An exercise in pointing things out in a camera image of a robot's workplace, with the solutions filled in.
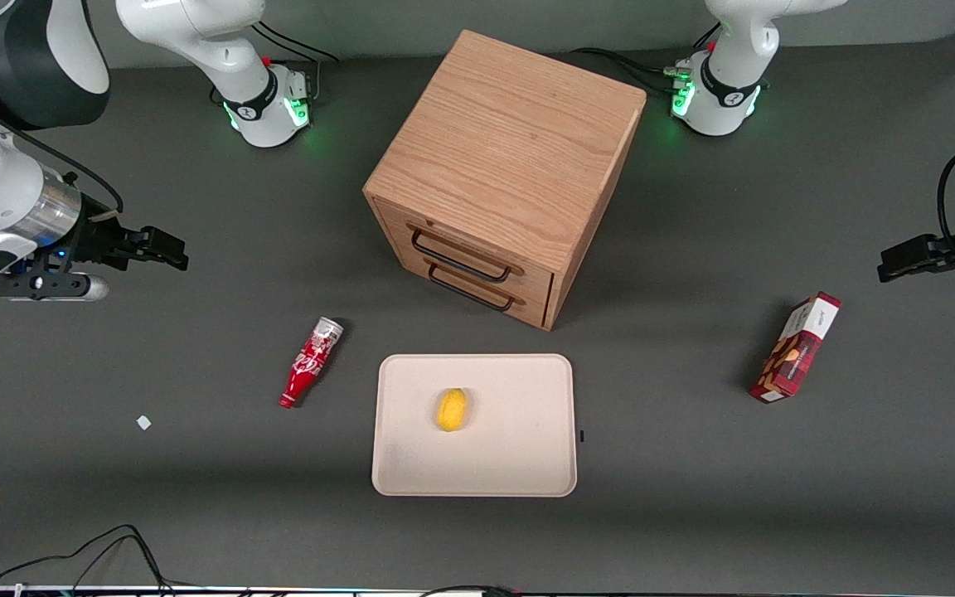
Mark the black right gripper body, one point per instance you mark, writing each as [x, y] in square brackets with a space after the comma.
[98, 235]

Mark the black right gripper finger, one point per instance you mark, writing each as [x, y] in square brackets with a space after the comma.
[128, 251]
[167, 249]

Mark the red coke bottle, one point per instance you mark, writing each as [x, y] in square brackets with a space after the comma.
[310, 361]

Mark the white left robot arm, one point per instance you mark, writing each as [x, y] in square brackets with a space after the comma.
[722, 83]

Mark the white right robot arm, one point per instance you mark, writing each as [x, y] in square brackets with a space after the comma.
[196, 33]

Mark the beige plastic tray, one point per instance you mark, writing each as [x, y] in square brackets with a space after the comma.
[519, 431]

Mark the red plaid shortbread box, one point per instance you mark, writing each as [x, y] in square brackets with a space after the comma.
[797, 348]

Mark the wooden drawer front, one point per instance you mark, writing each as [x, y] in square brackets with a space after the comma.
[399, 228]
[527, 311]

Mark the yellow lemon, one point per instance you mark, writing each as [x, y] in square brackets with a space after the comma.
[451, 410]

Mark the wooden drawer cabinet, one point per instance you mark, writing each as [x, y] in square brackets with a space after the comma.
[511, 141]

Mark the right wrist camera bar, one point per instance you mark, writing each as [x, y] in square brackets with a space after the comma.
[38, 286]

